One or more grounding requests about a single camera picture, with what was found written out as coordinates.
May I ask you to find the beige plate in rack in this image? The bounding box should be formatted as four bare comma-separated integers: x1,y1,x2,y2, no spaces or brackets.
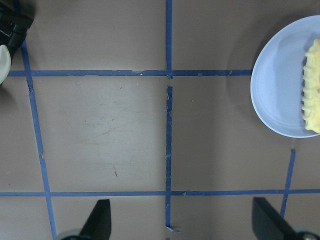
0,45,12,85

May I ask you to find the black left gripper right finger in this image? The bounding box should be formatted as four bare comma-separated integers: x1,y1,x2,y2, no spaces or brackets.
252,197,296,240

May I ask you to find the light blue plate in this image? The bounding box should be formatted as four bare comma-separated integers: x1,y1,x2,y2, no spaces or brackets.
250,15,320,139

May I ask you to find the black dish rack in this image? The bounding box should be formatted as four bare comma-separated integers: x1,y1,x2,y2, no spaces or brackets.
0,3,34,58

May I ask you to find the yellow bread loaf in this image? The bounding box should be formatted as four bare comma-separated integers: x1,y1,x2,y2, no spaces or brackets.
302,39,320,134

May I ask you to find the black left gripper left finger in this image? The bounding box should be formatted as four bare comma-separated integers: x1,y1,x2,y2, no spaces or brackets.
79,199,112,240

